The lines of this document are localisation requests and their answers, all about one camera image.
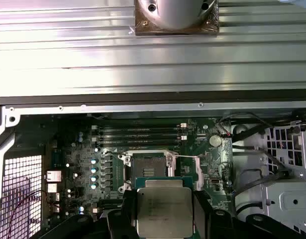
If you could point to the CPU socket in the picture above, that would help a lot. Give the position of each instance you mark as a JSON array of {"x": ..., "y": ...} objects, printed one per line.
[{"x": 147, "y": 164}]

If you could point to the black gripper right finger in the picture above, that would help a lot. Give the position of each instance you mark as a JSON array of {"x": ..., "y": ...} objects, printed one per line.
[{"x": 210, "y": 224}]

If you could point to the RAM slot with white clips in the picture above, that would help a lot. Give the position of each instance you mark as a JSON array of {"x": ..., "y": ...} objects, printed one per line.
[
  {"x": 142, "y": 129},
  {"x": 142, "y": 141}
]

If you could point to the silver CPU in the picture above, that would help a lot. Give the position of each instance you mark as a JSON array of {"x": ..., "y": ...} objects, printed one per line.
[{"x": 165, "y": 206}]

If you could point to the silver metal disk bay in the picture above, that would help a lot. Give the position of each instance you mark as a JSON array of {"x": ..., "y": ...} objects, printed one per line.
[{"x": 292, "y": 199}]

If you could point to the black PC case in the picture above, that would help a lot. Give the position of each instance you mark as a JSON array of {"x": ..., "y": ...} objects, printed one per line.
[{"x": 152, "y": 108}]

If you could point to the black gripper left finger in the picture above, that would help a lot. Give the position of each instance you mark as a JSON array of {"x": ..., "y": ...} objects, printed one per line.
[{"x": 129, "y": 219}]

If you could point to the RAM slot with black clips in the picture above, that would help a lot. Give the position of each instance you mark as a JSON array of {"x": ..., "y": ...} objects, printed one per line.
[
  {"x": 142, "y": 146},
  {"x": 142, "y": 136}
]

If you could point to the silver rear port block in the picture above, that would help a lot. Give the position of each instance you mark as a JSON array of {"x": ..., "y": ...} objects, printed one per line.
[
  {"x": 52, "y": 188},
  {"x": 53, "y": 176}
]

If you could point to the round silver coin battery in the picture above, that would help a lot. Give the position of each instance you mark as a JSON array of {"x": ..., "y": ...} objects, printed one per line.
[{"x": 215, "y": 141}]

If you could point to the green motherboard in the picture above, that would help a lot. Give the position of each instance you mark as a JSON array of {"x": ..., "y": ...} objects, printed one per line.
[{"x": 217, "y": 161}]

